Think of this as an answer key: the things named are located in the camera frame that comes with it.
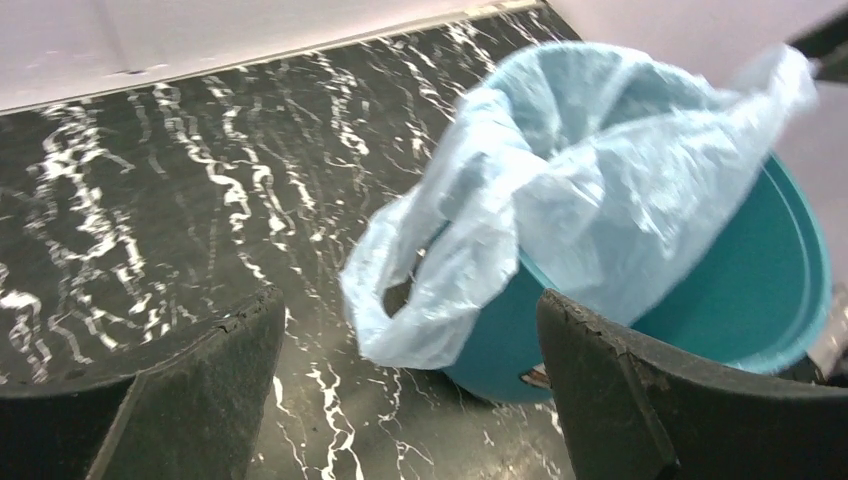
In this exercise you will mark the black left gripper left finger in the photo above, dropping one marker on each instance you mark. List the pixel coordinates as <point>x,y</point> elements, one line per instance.
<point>187,406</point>

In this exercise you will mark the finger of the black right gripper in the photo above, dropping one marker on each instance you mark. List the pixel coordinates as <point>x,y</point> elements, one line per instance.
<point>825,45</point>

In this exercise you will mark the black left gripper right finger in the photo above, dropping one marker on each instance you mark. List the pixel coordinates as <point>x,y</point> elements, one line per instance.
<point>633,407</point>

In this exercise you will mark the teal plastic trash bin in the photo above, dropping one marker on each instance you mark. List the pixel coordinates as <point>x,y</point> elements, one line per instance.
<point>757,301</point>

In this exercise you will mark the light blue plastic bag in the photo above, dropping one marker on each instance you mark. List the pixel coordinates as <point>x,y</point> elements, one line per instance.
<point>613,173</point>

